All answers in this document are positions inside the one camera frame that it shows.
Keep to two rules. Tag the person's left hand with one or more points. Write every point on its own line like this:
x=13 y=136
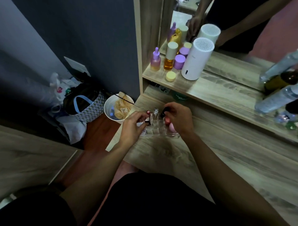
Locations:
x=130 y=130

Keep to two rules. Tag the person's right hand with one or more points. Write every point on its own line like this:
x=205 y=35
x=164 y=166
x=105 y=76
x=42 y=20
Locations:
x=182 y=121

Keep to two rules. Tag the person's right thumb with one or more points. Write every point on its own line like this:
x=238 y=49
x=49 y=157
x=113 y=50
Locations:
x=170 y=115

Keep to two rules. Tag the person's left thumb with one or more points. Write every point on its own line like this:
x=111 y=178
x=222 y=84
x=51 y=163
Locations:
x=143 y=125

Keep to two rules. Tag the black lipstick tube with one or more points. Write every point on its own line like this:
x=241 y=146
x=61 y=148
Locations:
x=163 y=113

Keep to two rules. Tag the red lipstick tube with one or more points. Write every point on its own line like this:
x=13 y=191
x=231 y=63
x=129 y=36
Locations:
x=147 y=113

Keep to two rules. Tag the person's left forearm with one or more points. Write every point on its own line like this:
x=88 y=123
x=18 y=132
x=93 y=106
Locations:
x=97 y=172

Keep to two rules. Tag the person's right forearm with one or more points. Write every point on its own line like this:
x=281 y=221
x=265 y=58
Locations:
x=228 y=177

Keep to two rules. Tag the clear bottle with silver cap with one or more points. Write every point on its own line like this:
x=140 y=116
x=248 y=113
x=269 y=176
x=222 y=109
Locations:
x=155 y=113

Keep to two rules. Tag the clear acrylic cosmetics organizer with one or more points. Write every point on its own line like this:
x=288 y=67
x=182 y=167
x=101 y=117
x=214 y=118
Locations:
x=158 y=130

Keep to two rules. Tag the green jar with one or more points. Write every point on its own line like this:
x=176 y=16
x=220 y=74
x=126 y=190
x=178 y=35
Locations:
x=180 y=96

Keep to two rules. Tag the crumpled beige paper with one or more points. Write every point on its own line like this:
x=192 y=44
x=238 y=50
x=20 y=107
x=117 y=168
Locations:
x=122 y=107

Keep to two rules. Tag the black and white box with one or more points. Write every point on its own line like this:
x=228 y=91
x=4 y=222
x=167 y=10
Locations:
x=160 y=88

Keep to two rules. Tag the white waste bin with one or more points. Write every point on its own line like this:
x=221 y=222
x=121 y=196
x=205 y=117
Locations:
x=110 y=109

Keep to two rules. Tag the small yellow jar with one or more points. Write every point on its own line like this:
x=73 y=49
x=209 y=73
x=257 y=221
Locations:
x=170 y=76

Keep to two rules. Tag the purple lidded jar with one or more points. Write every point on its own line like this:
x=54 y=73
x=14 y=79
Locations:
x=179 y=62

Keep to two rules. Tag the wooden vanity with shelf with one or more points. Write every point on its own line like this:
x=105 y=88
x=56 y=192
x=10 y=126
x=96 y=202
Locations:
x=221 y=97

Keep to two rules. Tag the checkered tote bag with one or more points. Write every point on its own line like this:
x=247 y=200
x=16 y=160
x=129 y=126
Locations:
x=90 y=109

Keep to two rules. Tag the purple dropper bottle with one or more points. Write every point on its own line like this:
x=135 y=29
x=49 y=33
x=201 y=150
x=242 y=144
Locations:
x=155 y=60

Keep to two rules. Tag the amber bottle with beige cap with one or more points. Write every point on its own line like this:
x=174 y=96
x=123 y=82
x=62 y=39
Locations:
x=170 y=58

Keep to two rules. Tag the white cylindrical humidifier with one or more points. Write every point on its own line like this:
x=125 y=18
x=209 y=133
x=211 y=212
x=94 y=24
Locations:
x=196 y=60

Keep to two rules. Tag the white plastic bag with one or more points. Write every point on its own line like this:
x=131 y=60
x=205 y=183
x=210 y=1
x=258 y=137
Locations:
x=61 y=86
x=72 y=129

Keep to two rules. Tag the black shorts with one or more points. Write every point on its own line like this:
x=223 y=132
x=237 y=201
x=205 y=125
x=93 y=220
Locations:
x=144 y=202

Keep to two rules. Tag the clear plastic bottle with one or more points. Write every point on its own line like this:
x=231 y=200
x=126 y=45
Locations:
x=277 y=99

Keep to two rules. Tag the vanity mirror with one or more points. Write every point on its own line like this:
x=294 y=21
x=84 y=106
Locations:
x=244 y=35

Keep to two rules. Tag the small clear glass jar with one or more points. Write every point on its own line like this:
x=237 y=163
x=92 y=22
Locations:
x=282 y=117

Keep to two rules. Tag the dark glass bottle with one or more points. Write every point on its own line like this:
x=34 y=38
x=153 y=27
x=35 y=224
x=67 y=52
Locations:
x=278 y=82

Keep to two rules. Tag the wooden side cabinet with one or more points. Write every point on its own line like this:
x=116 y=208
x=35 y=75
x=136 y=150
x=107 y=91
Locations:
x=30 y=158

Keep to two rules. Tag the small green bottle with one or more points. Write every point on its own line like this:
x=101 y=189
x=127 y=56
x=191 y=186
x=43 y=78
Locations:
x=291 y=125

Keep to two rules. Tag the white wall plate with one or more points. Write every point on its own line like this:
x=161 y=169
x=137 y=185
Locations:
x=78 y=66

